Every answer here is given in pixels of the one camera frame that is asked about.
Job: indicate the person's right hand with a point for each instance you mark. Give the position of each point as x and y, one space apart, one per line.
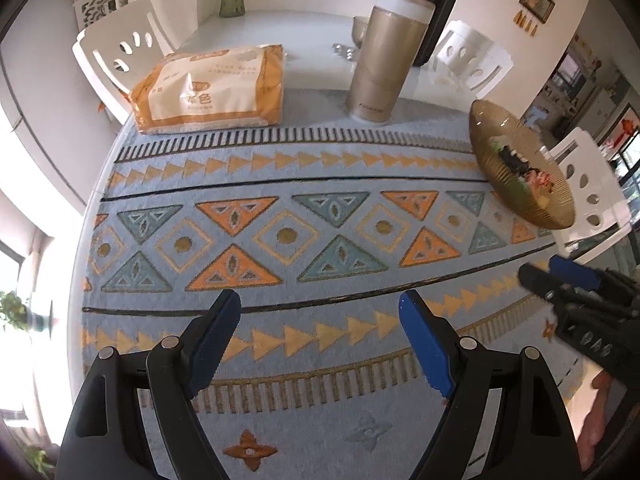
594 423

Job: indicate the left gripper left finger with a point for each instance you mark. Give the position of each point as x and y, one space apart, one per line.
105 436

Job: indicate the brown ribbed glass bowl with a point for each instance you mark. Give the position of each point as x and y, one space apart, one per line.
552 211

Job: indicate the small black toy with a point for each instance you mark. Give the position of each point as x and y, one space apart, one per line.
514 162

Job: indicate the white chair far left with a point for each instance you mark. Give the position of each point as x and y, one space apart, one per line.
118 51

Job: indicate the foil pill blister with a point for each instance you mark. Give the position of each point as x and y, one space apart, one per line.
347 52

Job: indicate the white chair near right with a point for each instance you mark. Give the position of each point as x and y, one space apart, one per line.
603 217

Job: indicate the orange white tissue pack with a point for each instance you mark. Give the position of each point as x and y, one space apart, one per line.
225 89

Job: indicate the red chibi figurine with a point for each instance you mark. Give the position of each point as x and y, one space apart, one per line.
538 181

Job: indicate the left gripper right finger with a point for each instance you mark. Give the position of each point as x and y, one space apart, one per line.
502 408

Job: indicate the gold cylindrical canister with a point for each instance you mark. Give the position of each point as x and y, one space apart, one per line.
395 31

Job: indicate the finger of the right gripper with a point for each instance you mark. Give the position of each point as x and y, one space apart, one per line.
575 274
545 286

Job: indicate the white chair far right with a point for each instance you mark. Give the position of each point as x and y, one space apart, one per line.
471 58

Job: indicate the patterned blue table mat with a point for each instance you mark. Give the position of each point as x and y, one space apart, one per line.
319 225

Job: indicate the small glass bowl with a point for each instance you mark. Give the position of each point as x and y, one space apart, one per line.
359 30

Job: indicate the white chair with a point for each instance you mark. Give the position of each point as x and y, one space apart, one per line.
471 58
118 51
603 217

